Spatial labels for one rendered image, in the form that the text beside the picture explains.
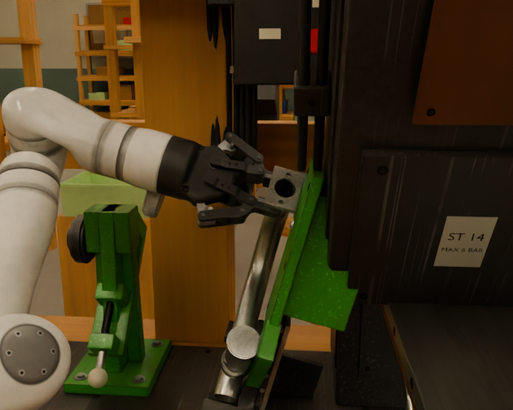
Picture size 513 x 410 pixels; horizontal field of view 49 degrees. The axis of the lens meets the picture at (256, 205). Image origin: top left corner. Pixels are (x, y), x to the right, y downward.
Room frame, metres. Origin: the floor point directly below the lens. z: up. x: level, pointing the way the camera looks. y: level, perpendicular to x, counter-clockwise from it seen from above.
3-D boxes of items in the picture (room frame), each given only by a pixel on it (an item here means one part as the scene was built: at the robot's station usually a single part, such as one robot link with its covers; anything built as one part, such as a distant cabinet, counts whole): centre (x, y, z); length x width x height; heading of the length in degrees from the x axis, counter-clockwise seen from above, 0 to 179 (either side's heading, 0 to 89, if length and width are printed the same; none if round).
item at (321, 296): (0.60, -0.07, 1.17); 0.13 x 0.12 x 0.20; 85
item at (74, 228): (0.82, 0.27, 1.12); 0.07 x 0.03 x 0.08; 175
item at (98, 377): (0.73, 0.23, 0.96); 0.06 x 0.03 x 0.06; 175
